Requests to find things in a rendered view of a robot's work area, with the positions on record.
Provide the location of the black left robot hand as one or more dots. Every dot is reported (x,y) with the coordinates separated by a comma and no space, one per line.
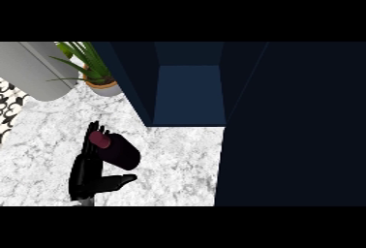
(86,174)

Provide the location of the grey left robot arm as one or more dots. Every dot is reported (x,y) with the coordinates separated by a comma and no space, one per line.
(86,202)

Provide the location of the dark wine bottle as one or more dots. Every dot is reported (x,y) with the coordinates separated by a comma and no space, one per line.
(119,151)

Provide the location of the dark blue open cabinet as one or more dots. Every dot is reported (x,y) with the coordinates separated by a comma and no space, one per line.
(188,93)

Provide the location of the dark blue cabinet door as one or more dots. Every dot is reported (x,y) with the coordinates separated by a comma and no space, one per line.
(296,126)

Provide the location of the green potted plant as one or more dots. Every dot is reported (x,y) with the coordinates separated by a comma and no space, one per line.
(95,69)

